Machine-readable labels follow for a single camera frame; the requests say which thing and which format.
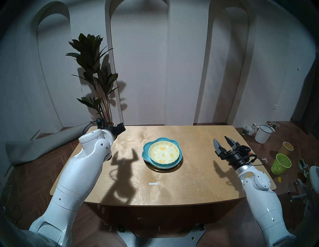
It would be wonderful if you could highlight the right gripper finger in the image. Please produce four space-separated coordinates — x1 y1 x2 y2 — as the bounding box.
225 136 240 150
213 138 227 157

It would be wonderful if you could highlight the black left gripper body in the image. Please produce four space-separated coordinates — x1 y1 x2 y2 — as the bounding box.
97 119 118 140

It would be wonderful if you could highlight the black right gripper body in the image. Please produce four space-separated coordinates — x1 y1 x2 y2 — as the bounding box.
220 144 252 170

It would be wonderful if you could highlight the blue flower-shaped plate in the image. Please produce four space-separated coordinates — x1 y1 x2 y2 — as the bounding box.
142 137 183 170

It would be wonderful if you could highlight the yellow floral plate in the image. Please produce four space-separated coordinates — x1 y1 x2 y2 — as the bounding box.
149 141 180 164

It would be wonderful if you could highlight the pile of small bottles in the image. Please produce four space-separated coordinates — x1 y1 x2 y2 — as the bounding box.
241 123 259 136

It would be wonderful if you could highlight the white bucket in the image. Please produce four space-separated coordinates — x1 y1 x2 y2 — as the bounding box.
255 125 273 144

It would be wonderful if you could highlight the green mesh basket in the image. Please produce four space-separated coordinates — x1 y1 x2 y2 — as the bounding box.
271 154 292 176

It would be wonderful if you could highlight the yellow paper cup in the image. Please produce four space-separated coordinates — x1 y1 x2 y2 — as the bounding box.
279 142 294 157

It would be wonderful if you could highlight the gold metal plate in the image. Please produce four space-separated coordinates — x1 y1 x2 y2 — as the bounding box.
145 159 183 173

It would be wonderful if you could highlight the light wooden table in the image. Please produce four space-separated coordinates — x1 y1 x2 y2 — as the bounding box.
50 125 276 207

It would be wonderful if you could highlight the rolled grey mat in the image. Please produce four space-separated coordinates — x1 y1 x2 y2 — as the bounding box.
5 121 93 167

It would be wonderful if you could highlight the white office chair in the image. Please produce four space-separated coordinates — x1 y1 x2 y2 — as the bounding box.
290 159 319 212

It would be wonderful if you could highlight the tall green houseplant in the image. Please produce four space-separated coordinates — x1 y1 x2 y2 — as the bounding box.
66 33 120 125

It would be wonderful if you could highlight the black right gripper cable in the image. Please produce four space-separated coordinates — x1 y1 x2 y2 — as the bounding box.
247 153 264 166

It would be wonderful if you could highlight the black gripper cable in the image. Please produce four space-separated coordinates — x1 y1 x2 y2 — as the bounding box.
83 119 100 135
247 153 264 166

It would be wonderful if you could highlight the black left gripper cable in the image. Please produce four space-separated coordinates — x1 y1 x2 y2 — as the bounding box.
83 119 100 135

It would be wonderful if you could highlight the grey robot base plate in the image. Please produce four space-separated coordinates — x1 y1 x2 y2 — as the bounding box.
117 223 207 247

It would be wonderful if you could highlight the black floor cable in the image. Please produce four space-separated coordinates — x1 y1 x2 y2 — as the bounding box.
0 182 24 227

